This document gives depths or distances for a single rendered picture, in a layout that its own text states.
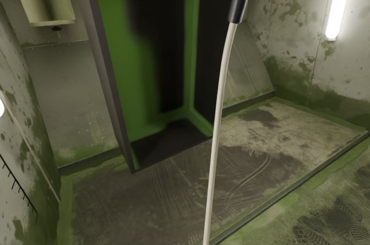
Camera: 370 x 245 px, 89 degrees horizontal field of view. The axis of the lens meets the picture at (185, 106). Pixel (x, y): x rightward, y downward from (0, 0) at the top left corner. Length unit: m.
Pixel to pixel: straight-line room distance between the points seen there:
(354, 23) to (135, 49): 1.99
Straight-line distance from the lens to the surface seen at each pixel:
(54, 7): 1.88
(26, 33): 2.26
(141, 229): 1.45
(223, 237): 1.36
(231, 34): 0.44
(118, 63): 1.14
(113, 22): 1.08
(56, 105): 2.04
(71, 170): 2.01
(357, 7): 2.44
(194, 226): 1.39
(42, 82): 2.13
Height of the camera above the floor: 1.22
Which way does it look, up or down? 25 degrees down
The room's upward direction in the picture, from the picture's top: 6 degrees counter-clockwise
